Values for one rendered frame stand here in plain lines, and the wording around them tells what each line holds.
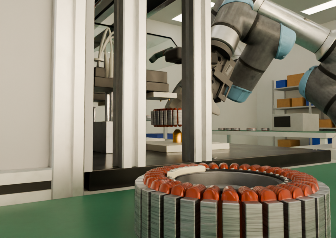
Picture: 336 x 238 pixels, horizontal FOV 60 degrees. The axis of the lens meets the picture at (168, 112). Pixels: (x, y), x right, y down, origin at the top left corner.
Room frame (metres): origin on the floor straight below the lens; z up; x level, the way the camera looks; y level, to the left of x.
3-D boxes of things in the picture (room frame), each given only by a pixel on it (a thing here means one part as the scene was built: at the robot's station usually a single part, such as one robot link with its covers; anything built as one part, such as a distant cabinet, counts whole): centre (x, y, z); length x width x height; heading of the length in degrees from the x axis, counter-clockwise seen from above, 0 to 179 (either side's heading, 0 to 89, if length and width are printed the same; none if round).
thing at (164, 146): (0.61, -0.02, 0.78); 0.15 x 0.15 x 0.01; 33
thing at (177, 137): (0.61, -0.02, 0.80); 0.02 x 0.02 x 0.03
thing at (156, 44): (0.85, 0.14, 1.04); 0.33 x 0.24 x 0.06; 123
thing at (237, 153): (0.70, 0.06, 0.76); 0.64 x 0.47 x 0.02; 33
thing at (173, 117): (0.61, -0.02, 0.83); 0.11 x 0.11 x 0.04
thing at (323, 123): (6.61, -3.60, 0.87); 0.42 x 0.40 x 0.18; 32
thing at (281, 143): (7.43, -3.07, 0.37); 0.40 x 0.36 x 0.19; 123
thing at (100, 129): (0.53, 0.10, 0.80); 0.07 x 0.05 x 0.06; 33
